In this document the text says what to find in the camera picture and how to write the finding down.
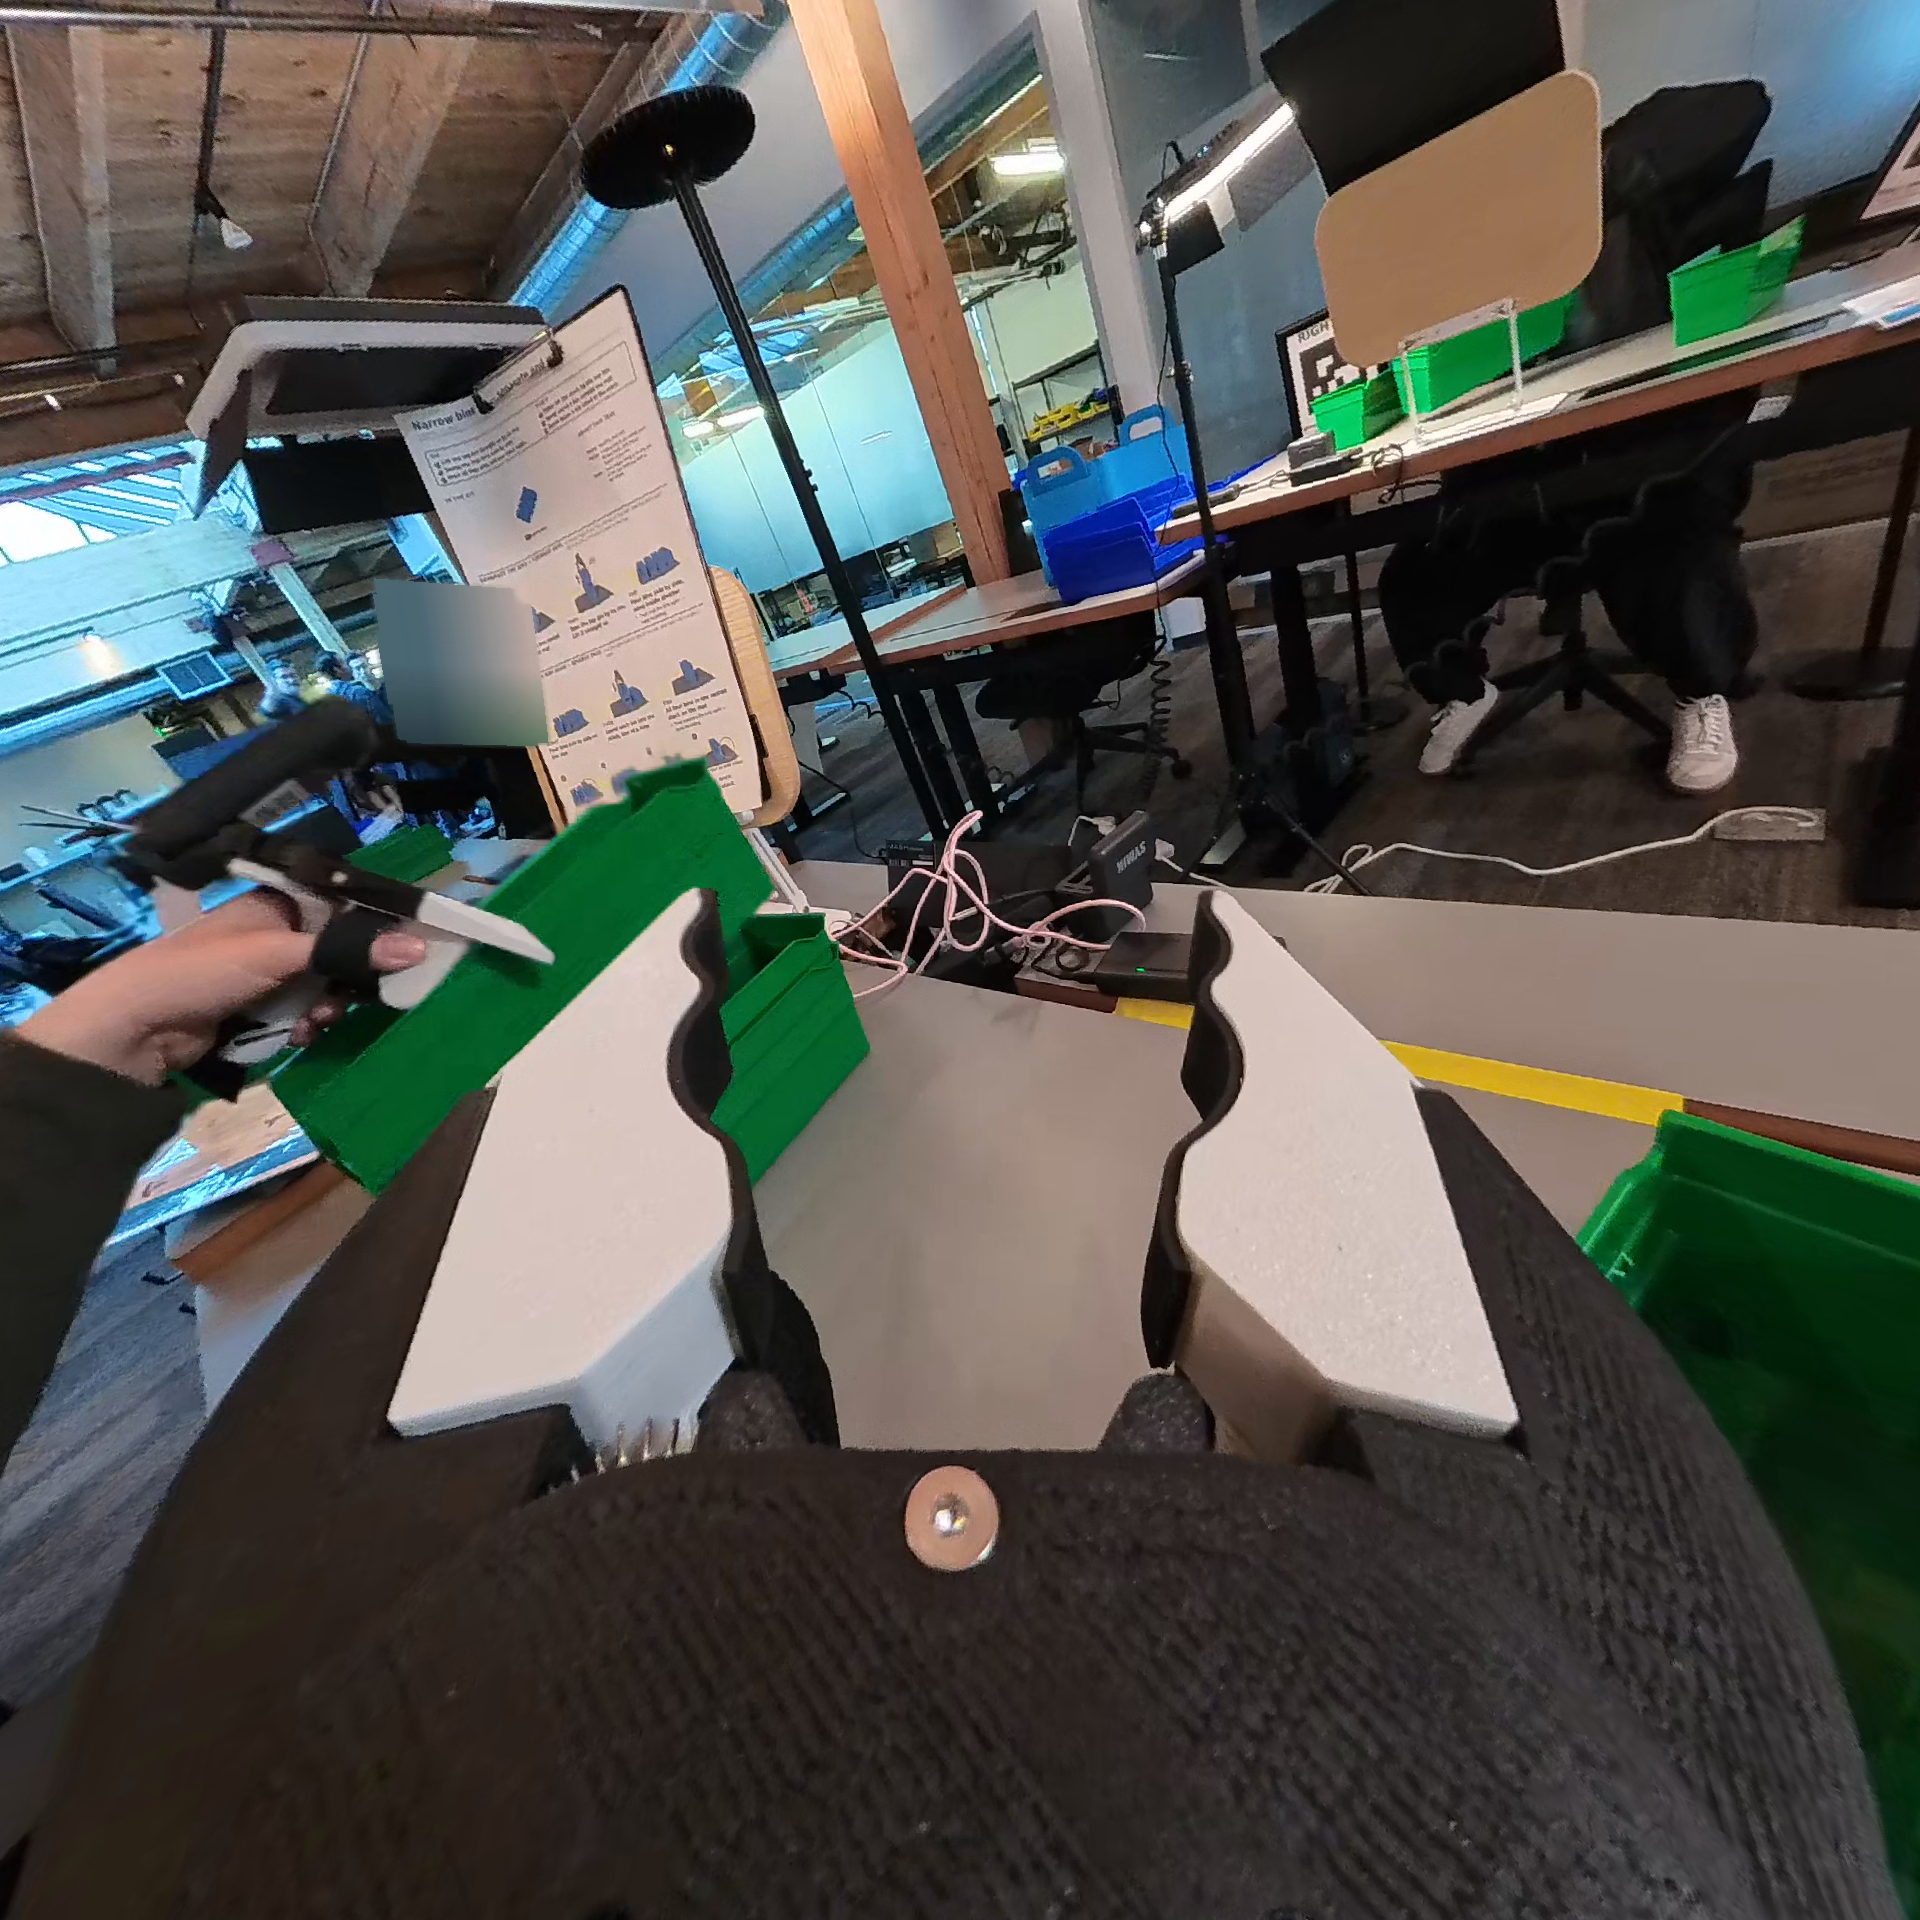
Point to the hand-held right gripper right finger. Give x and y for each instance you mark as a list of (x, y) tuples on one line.
[(1322, 1246)]

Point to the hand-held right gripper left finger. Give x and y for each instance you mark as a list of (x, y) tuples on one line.
[(587, 1228)]

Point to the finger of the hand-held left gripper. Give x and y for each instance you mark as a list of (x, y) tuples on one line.
[(483, 932)]

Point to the green plastic bin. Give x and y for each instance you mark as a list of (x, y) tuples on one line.
[(598, 899), (794, 1035), (1802, 1348)]

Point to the green yellow box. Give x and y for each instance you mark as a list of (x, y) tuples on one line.
[(402, 855)]

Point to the yellow tape strip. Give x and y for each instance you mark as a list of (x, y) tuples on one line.
[(1499, 1068)]

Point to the black power bank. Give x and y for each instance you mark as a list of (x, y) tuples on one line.
[(1149, 961)]

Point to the printed paper sheet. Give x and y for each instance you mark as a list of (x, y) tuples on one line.
[(227, 1152)]

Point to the instruction sheet on stand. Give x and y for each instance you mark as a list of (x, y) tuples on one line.
[(772, 705)]

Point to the printed instruction sheet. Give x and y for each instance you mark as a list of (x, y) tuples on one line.
[(587, 523)]

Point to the white tilted monitor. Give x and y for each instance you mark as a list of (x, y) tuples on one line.
[(360, 359)]

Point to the black power adapter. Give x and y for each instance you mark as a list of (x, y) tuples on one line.
[(1123, 864)]

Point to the wooden office desk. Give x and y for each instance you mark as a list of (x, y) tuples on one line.
[(990, 607)]

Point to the black office chair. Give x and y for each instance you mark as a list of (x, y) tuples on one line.
[(1065, 690)]

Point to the blue plastic bin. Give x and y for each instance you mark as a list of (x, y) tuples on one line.
[(1112, 557)]

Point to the black floor lamp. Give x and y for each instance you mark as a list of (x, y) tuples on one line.
[(669, 141)]

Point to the small green bin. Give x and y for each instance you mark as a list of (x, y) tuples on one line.
[(1479, 359), (1356, 413), (1727, 293)]

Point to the fiducial tag sign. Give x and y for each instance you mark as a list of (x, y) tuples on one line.
[(1328, 376), (1898, 174)]

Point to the long wooden desk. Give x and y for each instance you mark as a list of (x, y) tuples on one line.
[(1652, 368)]

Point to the studio light on stand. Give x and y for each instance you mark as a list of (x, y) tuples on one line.
[(1199, 192)]

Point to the tan rounded panel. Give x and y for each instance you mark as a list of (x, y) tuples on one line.
[(1454, 227)]

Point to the white paper sheets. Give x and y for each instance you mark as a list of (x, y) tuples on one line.
[(1888, 302)]

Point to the silver air duct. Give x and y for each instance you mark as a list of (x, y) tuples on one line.
[(631, 192)]

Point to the wooden support post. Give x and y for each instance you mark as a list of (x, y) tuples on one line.
[(898, 302)]

